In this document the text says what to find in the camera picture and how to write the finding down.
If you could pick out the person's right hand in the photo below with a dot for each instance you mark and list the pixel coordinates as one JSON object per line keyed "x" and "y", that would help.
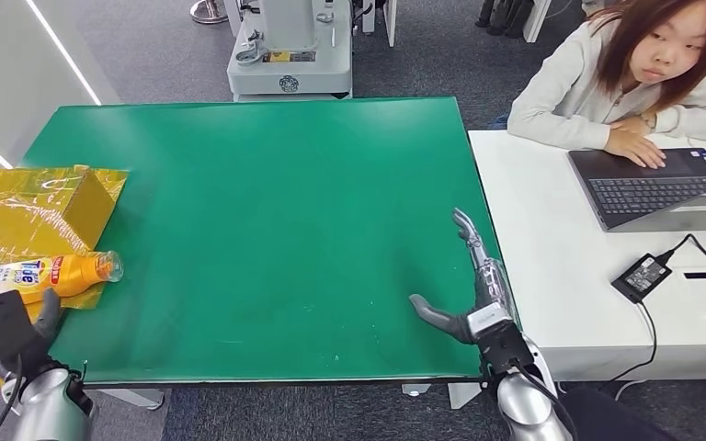
{"x": 633, "y": 148}

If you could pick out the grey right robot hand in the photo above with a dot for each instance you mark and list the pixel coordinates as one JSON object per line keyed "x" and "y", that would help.
{"x": 490, "y": 283}

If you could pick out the person's left hand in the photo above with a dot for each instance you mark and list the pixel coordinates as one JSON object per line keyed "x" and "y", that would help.
{"x": 633, "y": 125}

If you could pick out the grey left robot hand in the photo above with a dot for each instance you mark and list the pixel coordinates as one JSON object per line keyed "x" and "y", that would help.
{"x": 50, "y": 316}

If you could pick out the orange detergent bottle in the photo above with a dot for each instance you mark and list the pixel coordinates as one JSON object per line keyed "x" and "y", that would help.
{"x": 67, "y": 274}

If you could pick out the white robot base machine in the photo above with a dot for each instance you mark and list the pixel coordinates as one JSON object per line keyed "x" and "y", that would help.
{"x": 292, "y": 66}

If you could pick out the dark grey laptop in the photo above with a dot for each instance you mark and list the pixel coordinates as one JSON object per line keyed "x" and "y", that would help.
{"x": 651, "y": 193}

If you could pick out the person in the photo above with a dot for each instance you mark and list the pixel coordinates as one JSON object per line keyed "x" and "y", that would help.
{"x": 572, "y": 85}

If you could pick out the white desk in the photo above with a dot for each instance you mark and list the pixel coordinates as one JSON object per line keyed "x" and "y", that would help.
{"x": 542, "y": 201}

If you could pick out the yellow film-wrapped cardboard box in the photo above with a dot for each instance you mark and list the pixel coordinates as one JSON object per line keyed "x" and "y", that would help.
{"x": 36, "y": 207}

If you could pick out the white table foot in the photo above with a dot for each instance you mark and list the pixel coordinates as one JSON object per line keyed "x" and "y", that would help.
{"x": 465, "y": 394}
{"x": 415, "y": 390}
{"x": 137, "y": 397}

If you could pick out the black power adapter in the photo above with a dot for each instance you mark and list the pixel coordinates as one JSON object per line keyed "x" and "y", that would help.
{"x": 642, "y": 277}

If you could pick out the blue fabric item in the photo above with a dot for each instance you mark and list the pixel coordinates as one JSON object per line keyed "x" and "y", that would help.
{"x": 500, "y": 122}

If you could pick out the white furniture panel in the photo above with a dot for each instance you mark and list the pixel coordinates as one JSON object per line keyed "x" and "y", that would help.
{"x": 389, "y": 20}
{"x": 537, "y": 20}

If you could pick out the green table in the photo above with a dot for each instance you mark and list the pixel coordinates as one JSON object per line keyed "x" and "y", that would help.
{"x": 268, "y": 213}

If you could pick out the chrome stand base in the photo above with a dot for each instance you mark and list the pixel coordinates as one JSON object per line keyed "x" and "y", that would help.
{"x": 208, "y": 12}

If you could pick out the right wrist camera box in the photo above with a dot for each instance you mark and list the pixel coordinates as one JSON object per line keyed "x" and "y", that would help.
{"x": 488, "y": 319}

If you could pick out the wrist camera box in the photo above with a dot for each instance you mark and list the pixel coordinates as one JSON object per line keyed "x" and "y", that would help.
{"x": 9, "y": 329}
{"x": 488, "y": 319}

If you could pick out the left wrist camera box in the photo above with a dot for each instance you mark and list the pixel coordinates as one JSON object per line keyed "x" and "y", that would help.
{"x": 9, "y": 329}

